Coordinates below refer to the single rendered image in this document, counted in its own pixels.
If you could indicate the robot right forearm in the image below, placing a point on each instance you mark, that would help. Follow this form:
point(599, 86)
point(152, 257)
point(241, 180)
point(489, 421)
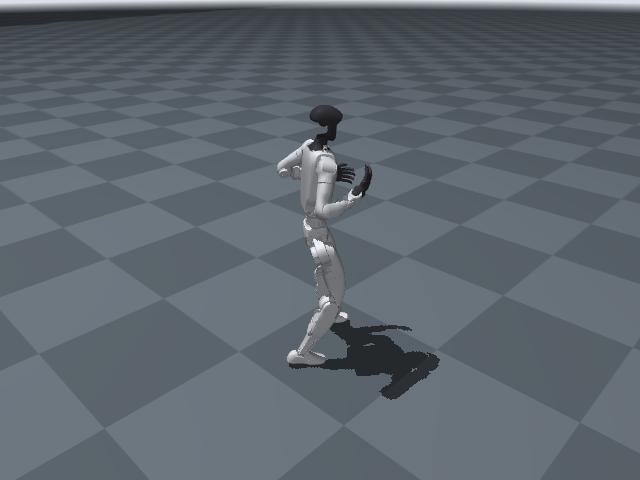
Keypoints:
point(337, 207)

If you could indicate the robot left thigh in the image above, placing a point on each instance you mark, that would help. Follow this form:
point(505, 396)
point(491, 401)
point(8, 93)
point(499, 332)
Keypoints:
point(318, 276)

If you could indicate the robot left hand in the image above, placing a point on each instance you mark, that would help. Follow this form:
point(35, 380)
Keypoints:
point(342, 171)

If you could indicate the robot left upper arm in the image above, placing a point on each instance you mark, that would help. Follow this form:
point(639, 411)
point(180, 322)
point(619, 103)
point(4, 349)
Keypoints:
point(294, 159)

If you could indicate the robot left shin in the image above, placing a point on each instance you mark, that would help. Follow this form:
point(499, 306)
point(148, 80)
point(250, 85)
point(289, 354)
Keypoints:
point(321, 290)

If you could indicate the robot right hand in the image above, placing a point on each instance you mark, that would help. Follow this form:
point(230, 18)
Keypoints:
point(364, 185)

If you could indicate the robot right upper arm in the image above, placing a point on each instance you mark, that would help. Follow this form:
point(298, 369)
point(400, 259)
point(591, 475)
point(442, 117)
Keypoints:
point(326, 171)

